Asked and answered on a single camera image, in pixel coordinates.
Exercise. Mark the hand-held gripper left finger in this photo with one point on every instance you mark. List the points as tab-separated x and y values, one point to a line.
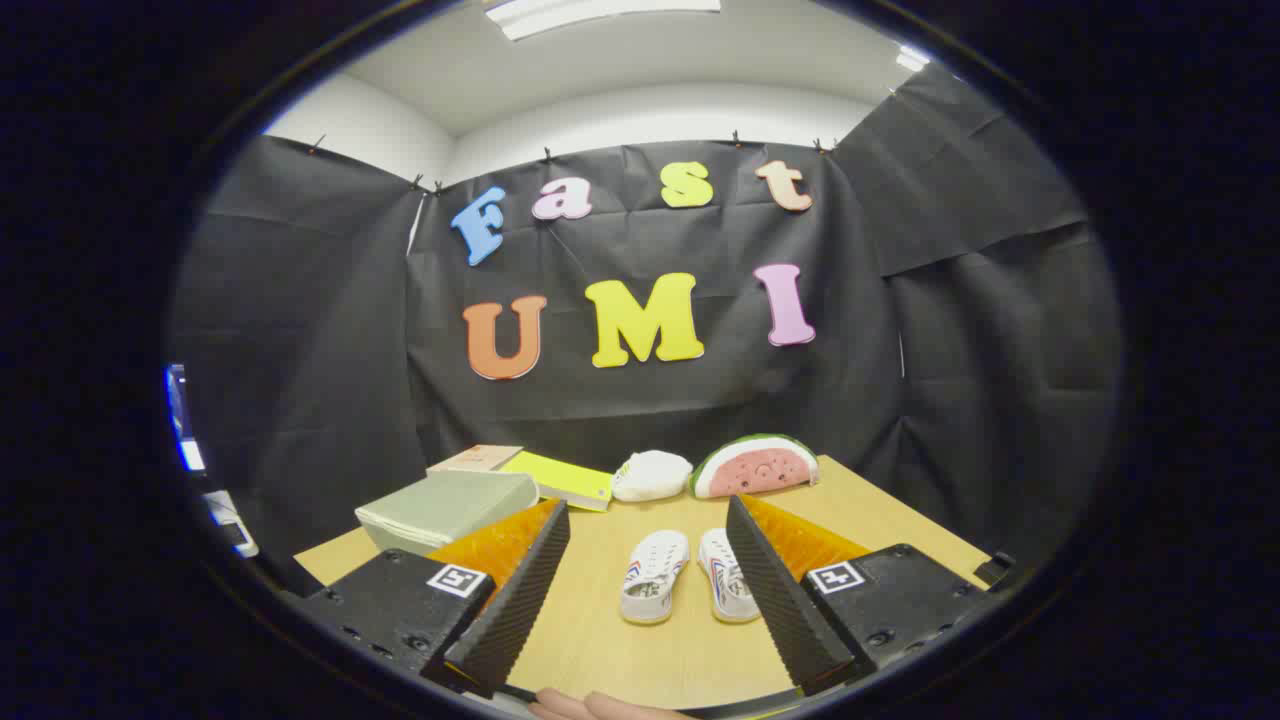
520	600

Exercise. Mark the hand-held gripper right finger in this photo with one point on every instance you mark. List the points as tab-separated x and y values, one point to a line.
780	600

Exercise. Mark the white canvas shoe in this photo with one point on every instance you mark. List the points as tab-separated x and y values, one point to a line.
655	570
722	570

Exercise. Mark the fabric storage box with lid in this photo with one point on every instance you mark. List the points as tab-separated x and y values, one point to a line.
440	505

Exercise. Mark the yellow book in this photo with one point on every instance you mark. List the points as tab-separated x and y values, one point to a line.
560	478

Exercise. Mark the watermelon slice plush toy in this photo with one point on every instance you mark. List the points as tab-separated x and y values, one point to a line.
755	470

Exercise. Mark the beige book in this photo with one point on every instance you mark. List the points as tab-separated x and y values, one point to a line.
480	458

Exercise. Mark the white plush toy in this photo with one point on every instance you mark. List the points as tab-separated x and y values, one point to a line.
650	475

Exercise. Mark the white and black device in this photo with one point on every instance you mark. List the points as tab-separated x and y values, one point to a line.
230	520

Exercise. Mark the computer monitor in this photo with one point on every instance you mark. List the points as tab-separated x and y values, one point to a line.
185	430

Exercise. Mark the small ceiling light panel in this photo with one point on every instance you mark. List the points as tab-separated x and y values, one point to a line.
912	60

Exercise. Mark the long ceiling light panel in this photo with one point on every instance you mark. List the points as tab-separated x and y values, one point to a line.
600	12

